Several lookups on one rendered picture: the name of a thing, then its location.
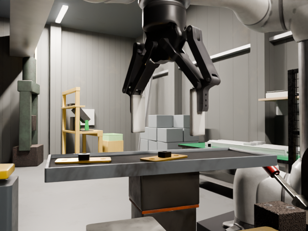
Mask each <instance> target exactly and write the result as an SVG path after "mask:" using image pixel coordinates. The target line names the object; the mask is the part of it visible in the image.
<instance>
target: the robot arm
mask: <svg viewBox="0 0 308 231"><path fill-rule="evenodd" d="M84 1H87V2H91V3H100V2H104V3H123V4H130V3H132V2H134V1H135V0H84ZM138 4H139V6H140V8H141V9H142V10H143V30H144V32H145V34H146V41H145V43H142V44H141V43H137V42H135V43H134V44H133V52H132V58H131V62H130V65H129V68H128V71H127V75H126V79H125V82H124V85H123V88H122V92H123V93H124V94H128V95H129V96H130V113H131V132H132V133H138V132H145V96H144V95H143V94H142V93H143V91H144V90H145V88H146V86H147V84H148V82H149V80H150V79H151V76H152V74H153V73H154V71H155V69H156V68H158V67H159V66H160V64H165V63H167V62H176V64H177V65H178V66H179V67H180V69H181V70H182V71H183V73H184V74H185V75H186V77H187V78H188V80H189V81H190V82H191V84H192V85H193V88H192V89H190V135H191V136H202V135H205V112H207V111H208V109H209V89H210V88H211V87H213V86H215V85H219V84H220V82H221V80H220V77H219V75H218V73H217V71H216V68H215V66H214V64H213V62H212V60H211V58H210V56H209V54H208V52H207V50H206V48H205V45H204V43H203V37H202V30H201V29H199V28H197V27H194V26H191V25H189V26H187V8H188V7H189V6H190V5H200V6H217V7H224V8H228V9H231V10H233V12H234V13H235V15H236V17H237V18H238V20H239V21H240V22H241V23H242V24H243V25H244V26H245V27H247V28H248V29H250V30H252V31H255V32H258V33H268V32H277V31H285V30H291V33H292V35H293V38H294V40H295V41H296V42H297V43H298V72H299V122H300V158H299V159H298V160H297V161H296V162H295V163H294V164H293V165H292V169H291V173H290V174H288V173H285V172H283V171H280V173H279V174H280V175H281V177H282V178H283V179H284V180H285V181H286V182H287V183H288V184H289V185H290V186H291V187H292V188H293V190H294V191H295V192H296V193H297V194H298V195H301V161H302V157H303V154H304V152H305V150H306V149H307V148H308V0H138ZM186 41H187V42H188V45H189V48H190V50H191V52H192V54H193V57H194V59H195V61H196V63H197V65H198V68H199V70H200V71H199V70H198V69H197V67H196V66H195V65H194V64H193V63H192V61H191V60H190V59H189V55H188V54H187V53H186V52H185V50H184V49H183V46H184V44H185V42H186ZM150 59H151V60H150ZM129 87H130V88H129ZM275 167H276V168H277V169H278V170H279V166H278V165H277V166H275ZM292 200H293V198H292V197H291V196H290V195H289V194H288V192H287V191H286V190H285V189H284V188H283V187H282V186H281V185H280V183H279V182H278V181H277V180H276V179H275V178H271V177H270V176H269V175H268V173H267V172H266V171H265V170H264V169H263V168H262V167H253V168H240V169H237V170H236V173H235V177H234V184H233V204H234V212H235V217H234V220H232V221H226V222H223V228H225V229H226V230H225V231H240V230H246V229H252V228H254V204H257V203H264V202H272V201H282V202H284V203H287V204H290V205H292Z"/></svg>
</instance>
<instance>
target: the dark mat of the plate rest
mask: <svg viewBox="0 0 308 231"><path fill-rule="evenodd" d="M171 154H180V155H187V158H183V159H175V160H197V159H213V158H230V157H246V156H256V155H253V154H246V153H241V152H236V151H230V150H222V151H201V152H181V153H171ZM153 156H158V154H131V155H111V156H91V157H90V158H96V157H110V158H111V162H106V163H76V164H55V161H56V160H57V159H59V158H51V161H50V165H49V168H51V167H68V166H84V165H108V164H124V163H141V162H147V161H141V160H140V158H146V157H153ZM71 158H78V157H71ZM61 159H62V158H61ZM171 161H174V160H171Z"/></svg>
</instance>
